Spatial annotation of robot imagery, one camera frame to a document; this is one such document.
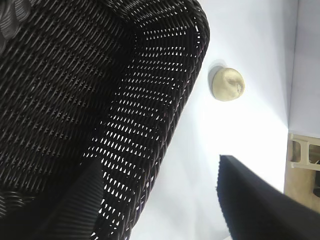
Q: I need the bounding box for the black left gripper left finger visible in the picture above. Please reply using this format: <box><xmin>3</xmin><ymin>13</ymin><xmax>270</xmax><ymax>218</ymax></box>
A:
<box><xmin>32</xmin><ymin>159</ymin><xmax>104</xmax><ymax>240</ymax></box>

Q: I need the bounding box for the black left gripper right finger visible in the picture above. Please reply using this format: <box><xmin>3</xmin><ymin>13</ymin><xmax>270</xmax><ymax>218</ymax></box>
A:
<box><xmin>215</xmin><ymin>154</ymin><xmax>320</xmax><ymax>240</ymax></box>

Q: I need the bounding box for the pale yellow egg yolk pastry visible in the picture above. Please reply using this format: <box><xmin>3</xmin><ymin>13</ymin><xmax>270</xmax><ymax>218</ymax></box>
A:
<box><xmin>211</xmin><ymin>66</ymin><xmax>246</xmax><ymax>102</ymax></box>

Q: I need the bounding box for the dark brown woven basket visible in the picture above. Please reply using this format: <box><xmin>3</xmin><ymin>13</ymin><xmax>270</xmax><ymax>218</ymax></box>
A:
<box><xmin>0</xmin><ymin>0</ymin><xmax>211</xmax><ymax>240</ymax></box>

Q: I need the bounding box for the beige frame piece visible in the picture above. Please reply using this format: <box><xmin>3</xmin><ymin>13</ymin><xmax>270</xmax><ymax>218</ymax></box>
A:
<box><xmin>287</xmin><ymin>133</ymin><xmax>320</xmax><ymax>173</ymax></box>

